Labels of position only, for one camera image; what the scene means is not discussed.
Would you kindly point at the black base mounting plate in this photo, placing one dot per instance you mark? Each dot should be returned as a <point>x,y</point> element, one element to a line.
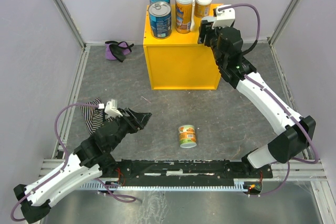
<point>147,173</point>

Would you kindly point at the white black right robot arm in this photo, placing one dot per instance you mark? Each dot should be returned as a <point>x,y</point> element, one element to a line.
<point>294,132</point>

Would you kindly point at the purple black cloth pouch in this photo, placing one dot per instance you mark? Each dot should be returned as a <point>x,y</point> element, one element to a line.
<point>117,50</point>

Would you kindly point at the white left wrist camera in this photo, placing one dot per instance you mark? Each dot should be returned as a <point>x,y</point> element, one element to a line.
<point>110,109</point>

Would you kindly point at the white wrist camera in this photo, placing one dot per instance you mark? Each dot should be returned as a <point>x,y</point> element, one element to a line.
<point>223,17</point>
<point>110,109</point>

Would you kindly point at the orange can with spoon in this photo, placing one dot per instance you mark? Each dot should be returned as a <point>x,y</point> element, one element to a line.
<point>183,15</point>

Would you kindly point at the black white striped cloth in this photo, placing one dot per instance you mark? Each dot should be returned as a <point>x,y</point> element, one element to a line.
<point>93,118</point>

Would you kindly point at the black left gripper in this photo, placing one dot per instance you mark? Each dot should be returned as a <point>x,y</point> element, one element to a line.
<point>130,122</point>

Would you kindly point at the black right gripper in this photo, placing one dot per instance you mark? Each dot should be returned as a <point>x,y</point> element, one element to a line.
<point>206,33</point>

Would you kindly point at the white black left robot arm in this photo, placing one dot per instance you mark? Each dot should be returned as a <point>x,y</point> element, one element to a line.
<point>87,162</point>

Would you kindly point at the orange fruit label can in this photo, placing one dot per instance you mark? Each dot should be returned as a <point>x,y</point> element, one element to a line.
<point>187,136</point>

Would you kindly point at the yellow wooden box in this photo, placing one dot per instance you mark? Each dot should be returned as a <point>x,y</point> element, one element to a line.
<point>178,62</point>

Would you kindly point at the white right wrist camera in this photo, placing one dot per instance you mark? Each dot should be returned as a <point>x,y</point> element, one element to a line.
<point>223,17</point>

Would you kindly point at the green label small can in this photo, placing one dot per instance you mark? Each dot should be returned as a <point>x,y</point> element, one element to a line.
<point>208,21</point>

